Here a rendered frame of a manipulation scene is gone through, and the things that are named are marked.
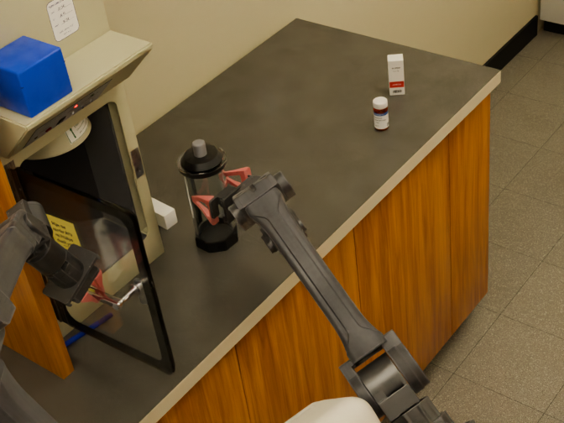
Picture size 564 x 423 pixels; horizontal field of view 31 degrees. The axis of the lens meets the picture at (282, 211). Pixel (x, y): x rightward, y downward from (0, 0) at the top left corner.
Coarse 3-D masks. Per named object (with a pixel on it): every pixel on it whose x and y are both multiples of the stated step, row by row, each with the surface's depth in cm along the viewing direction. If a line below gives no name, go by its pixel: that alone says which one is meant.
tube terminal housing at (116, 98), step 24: (0, 0) 174; (24, 0) 178; (48, 0) 182; (96, 0) 192; (0, 24) 176; (24, 24) 180; (48, 24) 184; (96, 24) 194; (0, 48) 177; (72, 48) 191; (120, 96) 205; (72, 120) 196; (120, 120) 207; (120, 144) 213; (144, 192) 220; (144, 216) 222; (144, 240) 225
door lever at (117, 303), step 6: (90, 288) 184; (132, 288) 183; (90, 294) 184; (96, 294) 183; (102, 294) 182; (108, 294) 182; (126, 294) 182; (132, 294) 182; (138, 294) 183; (102, 300) 182; (108, 300) 181; (114, 300) 180; (120, 300) 180; (126, 300) 181; (114, 306) 180; (120, 306) 180
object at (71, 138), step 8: (88, 120) 207; (72, 128) 200; (80, 128) 202; (88, 128) 205; (64, 136) 199; (72, 136) 200; (80, 136) 202; (48, 144) 198; (56, 144) 199; (64, 144) 199; (72, 144) 200; (40, 152) 199; (48, 152) 199; (56, 152) 199; (64, 152) 200
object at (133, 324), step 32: (32, 192) 185; (64, 192) 178; (96, 224) 178; (128, 224) 171; (128, 256) 178; (96, 288) 192; (96, 320) 200; (128, 320) 191; (160, 320) 185; (128, 352) 199; (160, 352) 191
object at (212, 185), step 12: (180, 156) 221; (180, 168) 218; (216, 168) 216; (192, 180) 218; (204, 180) 217; (216, 180) 218; (192, 192) 220; (204, 192) 219; (216, 192) 220; (192, 204) 223; (204, 204) 221; (192, 216) 227; (204, 216) 223; (204, 228) 226; (216, 228) 226; (228, 228) 227; (204, 240) 228; (216, 240) 228
